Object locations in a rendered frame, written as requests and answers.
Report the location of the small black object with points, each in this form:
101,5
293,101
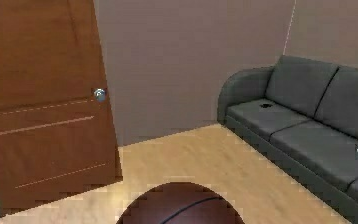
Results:
265,106

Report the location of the silver round door knob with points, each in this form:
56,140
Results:
100,94

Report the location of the dark grey sofa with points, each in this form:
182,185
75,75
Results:
307,126

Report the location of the brown wooden room door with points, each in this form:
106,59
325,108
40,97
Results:
43,100

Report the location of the dark brown basketball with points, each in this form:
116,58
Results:
180,206

